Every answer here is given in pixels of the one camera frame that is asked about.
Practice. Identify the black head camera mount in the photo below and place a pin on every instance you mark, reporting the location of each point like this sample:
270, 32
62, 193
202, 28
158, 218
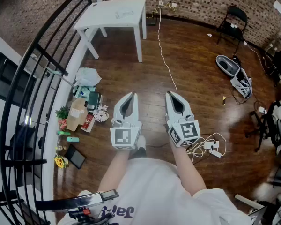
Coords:
89, 199

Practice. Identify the person's left forearm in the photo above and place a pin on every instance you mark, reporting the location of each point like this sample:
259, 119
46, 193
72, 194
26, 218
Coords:
113, 167

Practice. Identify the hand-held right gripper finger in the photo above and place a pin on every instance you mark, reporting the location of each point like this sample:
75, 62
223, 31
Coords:
187, 108
168, 109

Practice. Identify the white flower bunch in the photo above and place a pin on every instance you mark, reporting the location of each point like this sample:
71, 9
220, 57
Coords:
100, 113

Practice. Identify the white power strip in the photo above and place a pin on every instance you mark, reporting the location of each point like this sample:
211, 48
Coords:
211, 145

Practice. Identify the person's white shoe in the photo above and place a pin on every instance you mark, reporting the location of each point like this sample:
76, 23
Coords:
141, 141

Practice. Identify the teal case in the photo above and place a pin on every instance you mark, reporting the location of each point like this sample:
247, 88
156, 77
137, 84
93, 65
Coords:
72, 139

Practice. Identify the person's right forearm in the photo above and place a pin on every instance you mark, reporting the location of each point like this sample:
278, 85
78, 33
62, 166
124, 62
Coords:
189, 170

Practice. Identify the green bottle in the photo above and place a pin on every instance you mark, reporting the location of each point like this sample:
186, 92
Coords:
63, 133

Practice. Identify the black tablet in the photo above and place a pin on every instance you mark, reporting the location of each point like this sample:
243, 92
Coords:
75, 156

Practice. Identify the light green boxes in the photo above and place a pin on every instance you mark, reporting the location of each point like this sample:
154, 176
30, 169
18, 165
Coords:
82, 91

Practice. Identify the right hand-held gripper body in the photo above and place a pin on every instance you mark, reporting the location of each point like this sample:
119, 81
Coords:
187, 130

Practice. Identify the person's white printed shirt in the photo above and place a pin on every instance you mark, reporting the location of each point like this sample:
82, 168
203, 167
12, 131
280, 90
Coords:
154, 191

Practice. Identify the black double door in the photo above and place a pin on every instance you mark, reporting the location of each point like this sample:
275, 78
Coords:
9, 81

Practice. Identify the white charger block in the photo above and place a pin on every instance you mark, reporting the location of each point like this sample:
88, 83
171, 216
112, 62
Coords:
216, 153

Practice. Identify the red box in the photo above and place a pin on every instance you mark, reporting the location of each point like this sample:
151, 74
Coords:
87, 123

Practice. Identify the white backpack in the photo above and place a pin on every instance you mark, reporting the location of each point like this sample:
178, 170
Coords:
242, 84

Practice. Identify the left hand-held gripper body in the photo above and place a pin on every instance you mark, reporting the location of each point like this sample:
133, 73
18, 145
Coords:
123, 136

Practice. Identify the pink flower bunch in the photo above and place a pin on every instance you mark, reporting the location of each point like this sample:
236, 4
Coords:
62, 124

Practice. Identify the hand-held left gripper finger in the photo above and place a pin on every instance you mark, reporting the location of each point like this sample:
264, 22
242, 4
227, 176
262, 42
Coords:
135, 109
117, 109

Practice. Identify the white table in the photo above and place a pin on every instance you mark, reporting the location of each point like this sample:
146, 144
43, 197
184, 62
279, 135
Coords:
114, 13

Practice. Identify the brown cardboard box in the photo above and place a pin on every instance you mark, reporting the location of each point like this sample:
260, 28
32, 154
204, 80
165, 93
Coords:
76, 114

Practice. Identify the green leafy plant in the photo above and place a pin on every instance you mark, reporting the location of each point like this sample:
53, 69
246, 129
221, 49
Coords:
62, 112

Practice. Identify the sunflower bunch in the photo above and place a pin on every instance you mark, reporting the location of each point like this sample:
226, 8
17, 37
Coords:
60, 162

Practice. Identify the dark green box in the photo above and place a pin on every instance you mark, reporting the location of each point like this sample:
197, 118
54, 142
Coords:
93, 99

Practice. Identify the black folding chair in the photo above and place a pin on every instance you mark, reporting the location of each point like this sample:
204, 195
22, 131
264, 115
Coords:
234, 20

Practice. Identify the yellow black tape strip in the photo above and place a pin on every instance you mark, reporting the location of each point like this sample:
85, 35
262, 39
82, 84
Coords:
224, 100

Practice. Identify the black metal railing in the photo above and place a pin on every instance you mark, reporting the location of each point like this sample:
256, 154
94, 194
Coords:
37, 55

